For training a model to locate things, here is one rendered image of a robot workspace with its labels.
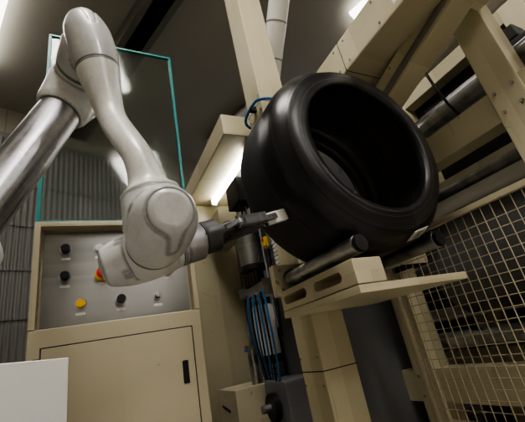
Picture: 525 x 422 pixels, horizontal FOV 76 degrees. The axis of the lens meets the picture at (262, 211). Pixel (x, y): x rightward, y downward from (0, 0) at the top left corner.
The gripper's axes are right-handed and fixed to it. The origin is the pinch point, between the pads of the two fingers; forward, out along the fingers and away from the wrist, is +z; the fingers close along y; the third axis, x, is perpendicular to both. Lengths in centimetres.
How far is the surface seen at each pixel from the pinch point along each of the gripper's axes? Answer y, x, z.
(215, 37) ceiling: 153, -238, 131
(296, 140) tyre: -12.2, -14.1, 7.5
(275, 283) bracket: 22.9, 14.2, 5.7
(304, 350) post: 34, 37, 11
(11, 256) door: 303, -118, -85
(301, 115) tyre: -12.7, -20.7, 12.3
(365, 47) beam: -10, -49, 61
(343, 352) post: 25, 42, 19
